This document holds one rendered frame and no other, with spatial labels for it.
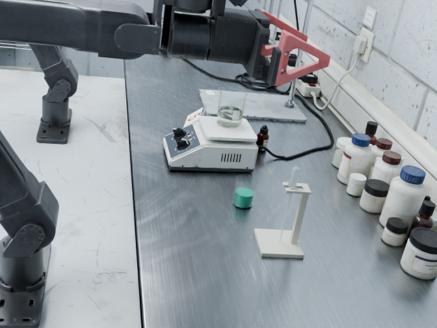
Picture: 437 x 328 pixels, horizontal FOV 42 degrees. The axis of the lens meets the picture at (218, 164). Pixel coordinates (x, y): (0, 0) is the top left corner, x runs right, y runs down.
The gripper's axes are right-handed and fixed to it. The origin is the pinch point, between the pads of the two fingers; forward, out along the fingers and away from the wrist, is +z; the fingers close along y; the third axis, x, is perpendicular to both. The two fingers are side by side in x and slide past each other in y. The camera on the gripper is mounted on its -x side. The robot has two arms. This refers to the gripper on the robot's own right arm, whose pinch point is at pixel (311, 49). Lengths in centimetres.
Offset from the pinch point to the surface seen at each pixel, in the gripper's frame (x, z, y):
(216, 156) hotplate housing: 36, -1, 39
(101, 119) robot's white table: 41, -27, 66
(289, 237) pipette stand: 39.3, 9.1, 12.8
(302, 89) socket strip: 38, 38, 97
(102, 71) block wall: 100, -26, 285
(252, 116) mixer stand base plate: 39, 15, 73
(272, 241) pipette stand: 39.3, 5.2, 11.4
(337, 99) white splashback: 35, 44, 82
